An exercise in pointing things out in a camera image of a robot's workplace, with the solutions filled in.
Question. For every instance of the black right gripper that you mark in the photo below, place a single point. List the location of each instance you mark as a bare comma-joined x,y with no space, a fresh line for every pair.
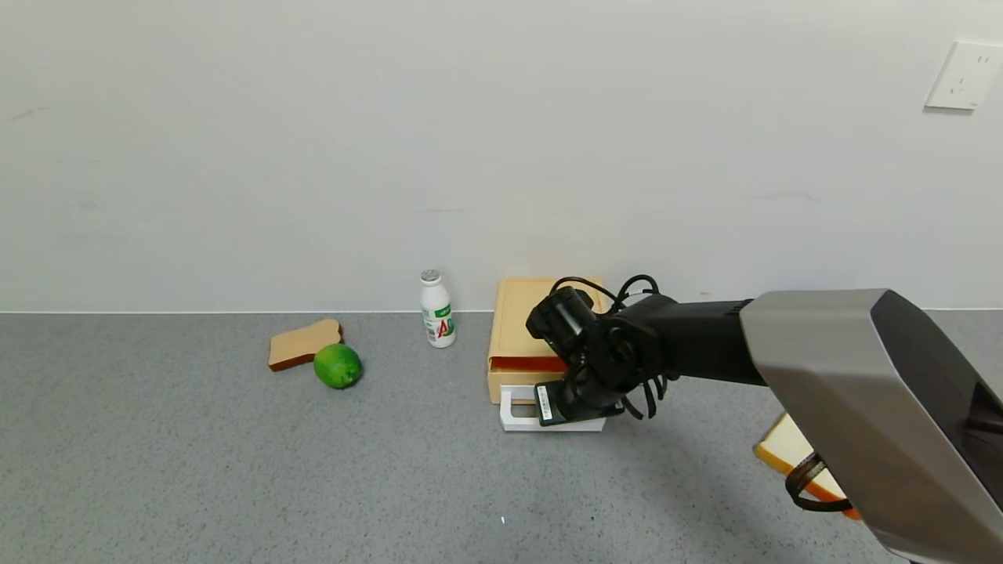
552,406

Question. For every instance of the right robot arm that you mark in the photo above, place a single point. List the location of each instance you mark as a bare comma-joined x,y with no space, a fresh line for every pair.
846,368

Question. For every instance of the yellow drawer cabinet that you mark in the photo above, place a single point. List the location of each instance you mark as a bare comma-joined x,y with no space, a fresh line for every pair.
513,321

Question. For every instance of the white milk bottle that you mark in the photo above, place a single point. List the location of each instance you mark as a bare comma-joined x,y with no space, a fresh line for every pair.
437,312

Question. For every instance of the green lime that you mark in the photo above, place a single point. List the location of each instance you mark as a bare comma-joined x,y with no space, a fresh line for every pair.
338,366

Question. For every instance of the white bread slice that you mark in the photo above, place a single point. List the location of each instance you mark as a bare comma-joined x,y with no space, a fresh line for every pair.
783,450

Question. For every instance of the brown toast slice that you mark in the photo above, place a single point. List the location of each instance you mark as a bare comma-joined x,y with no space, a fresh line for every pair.
299,345

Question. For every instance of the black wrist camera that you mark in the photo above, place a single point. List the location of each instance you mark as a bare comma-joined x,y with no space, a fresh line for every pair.
560,321

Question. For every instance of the white wall socket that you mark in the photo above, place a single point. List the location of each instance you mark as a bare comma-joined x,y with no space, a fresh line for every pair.
964,76

